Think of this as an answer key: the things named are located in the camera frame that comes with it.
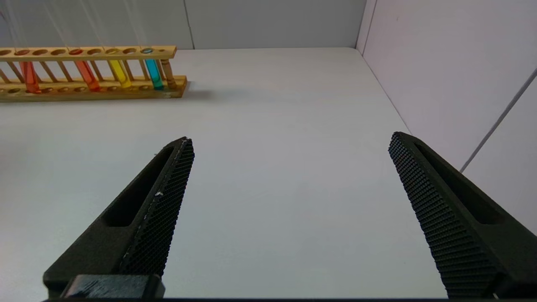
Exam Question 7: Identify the glass test tube blue pigment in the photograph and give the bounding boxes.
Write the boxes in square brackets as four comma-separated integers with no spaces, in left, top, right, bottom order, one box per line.
[125,0,165,90]

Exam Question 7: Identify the wooden test tube rack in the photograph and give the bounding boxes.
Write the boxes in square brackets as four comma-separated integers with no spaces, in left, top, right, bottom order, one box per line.
[0,45,188,102]

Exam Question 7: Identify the glass test tube yellow pigment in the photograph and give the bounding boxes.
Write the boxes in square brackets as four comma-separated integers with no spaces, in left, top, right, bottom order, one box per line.
[86,0,133,89]

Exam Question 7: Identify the glass test tube orange pigment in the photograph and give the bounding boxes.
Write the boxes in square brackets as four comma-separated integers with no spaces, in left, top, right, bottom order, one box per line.
[46,0,102,92]
[0,8,42,94]

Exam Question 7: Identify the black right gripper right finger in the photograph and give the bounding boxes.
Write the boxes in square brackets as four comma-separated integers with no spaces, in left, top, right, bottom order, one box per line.
[388,131,537,299]

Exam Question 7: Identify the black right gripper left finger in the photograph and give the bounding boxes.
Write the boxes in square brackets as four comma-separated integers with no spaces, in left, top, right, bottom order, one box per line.
[43,136,196,299]

